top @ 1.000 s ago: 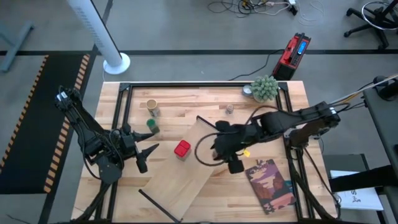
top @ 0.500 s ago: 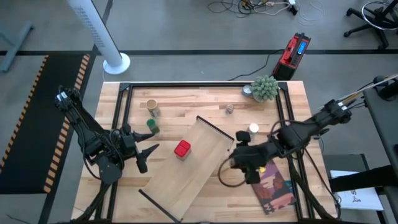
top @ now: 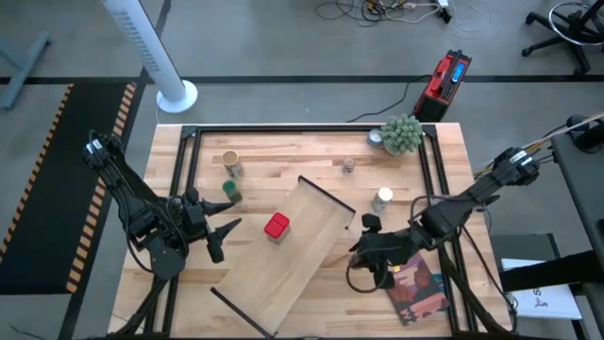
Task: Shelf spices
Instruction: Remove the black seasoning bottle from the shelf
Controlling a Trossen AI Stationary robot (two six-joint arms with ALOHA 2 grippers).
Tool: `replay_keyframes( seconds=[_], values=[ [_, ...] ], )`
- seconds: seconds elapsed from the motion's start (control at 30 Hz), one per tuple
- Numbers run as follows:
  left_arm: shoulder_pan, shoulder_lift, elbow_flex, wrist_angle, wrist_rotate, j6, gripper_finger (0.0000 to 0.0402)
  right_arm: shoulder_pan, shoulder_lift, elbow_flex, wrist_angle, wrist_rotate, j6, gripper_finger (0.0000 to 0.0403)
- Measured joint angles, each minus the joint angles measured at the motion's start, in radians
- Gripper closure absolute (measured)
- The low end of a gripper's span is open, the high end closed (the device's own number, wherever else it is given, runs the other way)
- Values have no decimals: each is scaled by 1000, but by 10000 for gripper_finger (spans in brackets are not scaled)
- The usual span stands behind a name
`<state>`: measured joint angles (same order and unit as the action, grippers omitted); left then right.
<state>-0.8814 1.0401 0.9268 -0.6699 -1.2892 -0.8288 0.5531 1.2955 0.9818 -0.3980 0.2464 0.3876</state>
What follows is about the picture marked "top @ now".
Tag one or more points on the grey desk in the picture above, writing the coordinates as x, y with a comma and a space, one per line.
582, 189

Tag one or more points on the red portable power station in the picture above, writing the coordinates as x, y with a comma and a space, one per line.
441, 85

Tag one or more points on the white printed paper sheet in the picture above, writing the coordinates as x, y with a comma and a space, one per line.
542, 297

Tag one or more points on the colourful landscape book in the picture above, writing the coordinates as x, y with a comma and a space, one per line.
420, 293

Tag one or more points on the black desk clamp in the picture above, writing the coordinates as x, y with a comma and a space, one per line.
590, 137

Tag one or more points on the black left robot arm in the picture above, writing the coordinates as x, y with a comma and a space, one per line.
132, 198

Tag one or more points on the grey table leg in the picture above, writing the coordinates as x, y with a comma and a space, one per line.
23, 71

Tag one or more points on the small blue candle bowl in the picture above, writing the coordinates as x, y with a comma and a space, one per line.
374, 137

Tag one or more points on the white tower fan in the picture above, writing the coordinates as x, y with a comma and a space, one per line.
141, 42

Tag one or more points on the potted green succulent plant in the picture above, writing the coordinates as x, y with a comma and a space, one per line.
401, 134

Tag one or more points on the small clear-lid brown spice jar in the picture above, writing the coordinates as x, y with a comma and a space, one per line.
348, 165

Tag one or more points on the black aluminium table frame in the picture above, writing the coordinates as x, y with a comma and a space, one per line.
283, 128

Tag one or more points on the black desk crossbeam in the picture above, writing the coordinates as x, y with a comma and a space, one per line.
542, 274

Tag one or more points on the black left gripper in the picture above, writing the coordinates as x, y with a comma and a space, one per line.
196, 219

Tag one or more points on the black hazard-striped floor mat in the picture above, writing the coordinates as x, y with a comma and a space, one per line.
52, 189

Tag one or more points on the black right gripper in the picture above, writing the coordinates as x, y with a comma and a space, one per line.
384, 250

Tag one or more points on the tan-lid spice jar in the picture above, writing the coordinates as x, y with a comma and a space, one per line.
231, 160

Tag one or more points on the black office stool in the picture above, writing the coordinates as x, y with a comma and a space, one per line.
573, 28

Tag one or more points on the green-lid spice jar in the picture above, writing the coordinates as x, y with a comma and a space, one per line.
231, 189

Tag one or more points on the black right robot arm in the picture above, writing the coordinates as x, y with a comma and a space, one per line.
467, 208

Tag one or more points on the white-lid bagel seasoning jar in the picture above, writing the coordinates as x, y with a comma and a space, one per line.
383, 198

